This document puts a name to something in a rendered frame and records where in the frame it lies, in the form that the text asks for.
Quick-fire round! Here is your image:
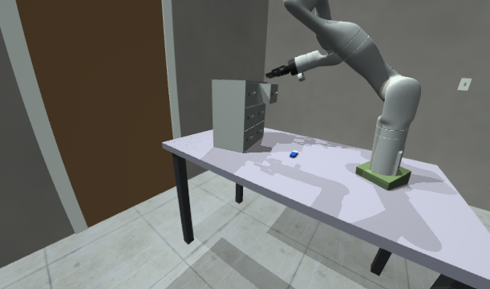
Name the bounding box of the grey drawer front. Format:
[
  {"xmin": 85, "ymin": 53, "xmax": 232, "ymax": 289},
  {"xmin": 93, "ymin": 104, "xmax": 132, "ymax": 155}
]
[
  {"xmin": 245, "ymin": 83, "xmax": 257, "ymax": 106},
  {"xmin": 256, "ymin": 104, "xmax": 265, "ymax": 123},
  {"xmin": 244, "ymin": 126, "xmax": 255, "ymax": 151},
  {"xmin": 245, "ymin": 105, "xmax": 257, "ymax": 129},
  {"xmin": 255, "ymin": 121, "xmax": 264, "ymax": 142},
  {"xmin": 257, "ymin": 83, "xmax": 278, "ymax": 104}
]

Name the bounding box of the grey chest of drawers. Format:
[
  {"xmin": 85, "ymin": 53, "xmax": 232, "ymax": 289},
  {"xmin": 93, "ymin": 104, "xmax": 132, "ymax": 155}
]
[{"xmin": 212, "ymin": 79, "xmax": 267, "ymax": 153}]

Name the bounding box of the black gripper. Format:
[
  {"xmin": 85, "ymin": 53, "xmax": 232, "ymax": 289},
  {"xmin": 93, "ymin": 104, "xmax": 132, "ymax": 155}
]
[{"xmin": 265, "ymin": 58, "xmax": 298, "ymax": 79}]

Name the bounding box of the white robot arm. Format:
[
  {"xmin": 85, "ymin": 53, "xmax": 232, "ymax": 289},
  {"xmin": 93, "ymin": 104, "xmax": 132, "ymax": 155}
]
[{"xmin": 283, "ymin": 0, "xmax": 421, "ymax": 177}]

